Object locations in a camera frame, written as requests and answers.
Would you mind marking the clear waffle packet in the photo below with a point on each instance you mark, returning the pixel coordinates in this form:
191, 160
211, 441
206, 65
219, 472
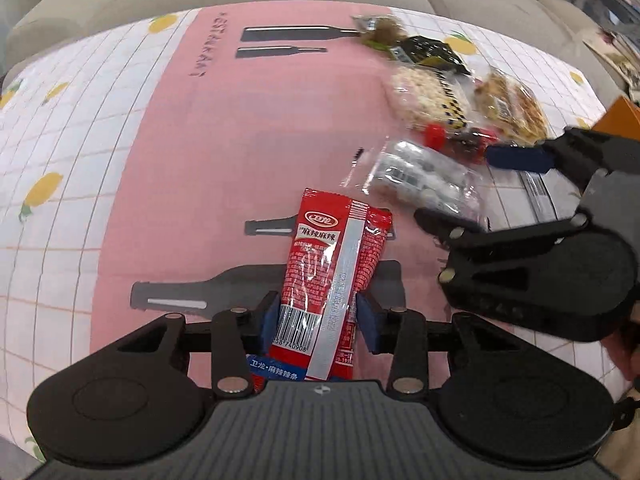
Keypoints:
510, 105

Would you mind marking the clear bag of white candies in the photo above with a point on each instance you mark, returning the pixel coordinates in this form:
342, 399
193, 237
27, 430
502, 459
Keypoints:
425, 175

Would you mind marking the pile of magazines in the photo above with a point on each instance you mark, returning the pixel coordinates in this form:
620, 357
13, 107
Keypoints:
617, 55

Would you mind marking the pink printed tablecloth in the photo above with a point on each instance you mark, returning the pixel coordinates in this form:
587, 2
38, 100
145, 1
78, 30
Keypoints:
200, 160

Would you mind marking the person's right hand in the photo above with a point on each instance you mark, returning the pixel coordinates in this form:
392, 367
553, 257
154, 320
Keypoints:
617, 357

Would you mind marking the red round snack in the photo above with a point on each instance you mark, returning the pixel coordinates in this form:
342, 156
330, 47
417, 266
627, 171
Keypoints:
434, 136

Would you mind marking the red spicy strip packet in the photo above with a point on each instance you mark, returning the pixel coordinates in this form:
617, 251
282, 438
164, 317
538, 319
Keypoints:
325, 280

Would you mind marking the brown snack packet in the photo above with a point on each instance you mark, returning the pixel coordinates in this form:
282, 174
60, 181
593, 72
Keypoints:
382, 30

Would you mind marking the dark green snack packet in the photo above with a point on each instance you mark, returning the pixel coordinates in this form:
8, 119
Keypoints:
430, 52

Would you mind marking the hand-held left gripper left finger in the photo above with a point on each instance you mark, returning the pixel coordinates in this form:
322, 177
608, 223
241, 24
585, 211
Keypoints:
269, 322

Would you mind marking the clear popcorn packet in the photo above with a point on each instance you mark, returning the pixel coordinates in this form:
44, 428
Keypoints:
430, 95

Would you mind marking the dark red snack packet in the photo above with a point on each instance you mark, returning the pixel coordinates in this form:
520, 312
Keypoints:
470, 147

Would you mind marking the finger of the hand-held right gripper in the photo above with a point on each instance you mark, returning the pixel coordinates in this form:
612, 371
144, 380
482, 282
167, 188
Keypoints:
515, 157
465, 235

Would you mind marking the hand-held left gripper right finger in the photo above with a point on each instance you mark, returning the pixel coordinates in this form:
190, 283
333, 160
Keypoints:
367, 322

